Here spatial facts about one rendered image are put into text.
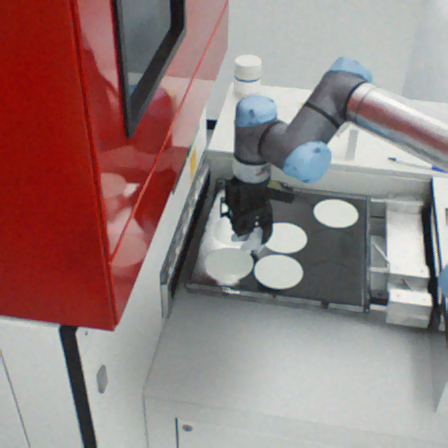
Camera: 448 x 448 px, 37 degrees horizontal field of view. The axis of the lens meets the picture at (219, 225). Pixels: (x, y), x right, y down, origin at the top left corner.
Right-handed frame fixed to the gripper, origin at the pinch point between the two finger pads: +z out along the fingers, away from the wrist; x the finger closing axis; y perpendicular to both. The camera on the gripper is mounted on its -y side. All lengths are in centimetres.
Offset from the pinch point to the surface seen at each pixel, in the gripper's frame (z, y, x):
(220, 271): 1.3, 9.7, 1.3
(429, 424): 9.3, -7.1, 46.4
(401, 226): 3.4, -34.8, 7.3
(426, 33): 92, -274, -207
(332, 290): 1.4, -7.1, 17.0
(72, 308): -35, 48, 30
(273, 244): 1.3, -4.6, -0.3
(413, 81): 92, -219, -161
